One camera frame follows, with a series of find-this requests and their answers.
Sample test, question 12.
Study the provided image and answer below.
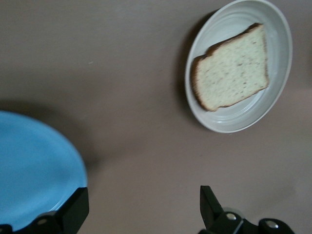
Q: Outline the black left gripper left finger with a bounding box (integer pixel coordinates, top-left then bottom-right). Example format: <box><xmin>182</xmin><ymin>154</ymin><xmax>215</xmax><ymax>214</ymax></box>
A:
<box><xmin>29</xmin><ymin>186</ymin><xmax>90</xmax><ymax>234</ymax></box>

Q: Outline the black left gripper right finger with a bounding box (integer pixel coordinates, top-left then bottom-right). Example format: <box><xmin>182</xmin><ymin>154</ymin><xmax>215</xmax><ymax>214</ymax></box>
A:
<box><xmin>198</xmin><ymin>185</ymin><xmax>245</xmax><ymax>234</ymax></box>

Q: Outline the beige plate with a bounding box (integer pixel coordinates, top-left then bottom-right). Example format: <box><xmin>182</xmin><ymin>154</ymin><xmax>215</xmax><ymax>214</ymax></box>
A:
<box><xmin>184</xmin><ymin>0</ymin><xmax>293</xmax><ymax>134</ymax></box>

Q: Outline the bread slice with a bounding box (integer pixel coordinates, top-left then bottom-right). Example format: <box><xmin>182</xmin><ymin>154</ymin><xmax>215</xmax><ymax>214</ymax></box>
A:
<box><xmin>191</xmin><ymin>23</ymin><xmax>270</xmax><ymax>113</ymax></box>

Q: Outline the blue plate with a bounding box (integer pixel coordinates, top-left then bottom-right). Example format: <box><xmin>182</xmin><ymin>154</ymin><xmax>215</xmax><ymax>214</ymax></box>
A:
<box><xmin>0</xmin><ymin>110</ymin><xmax>88</xmax><ymax>231</ymax></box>

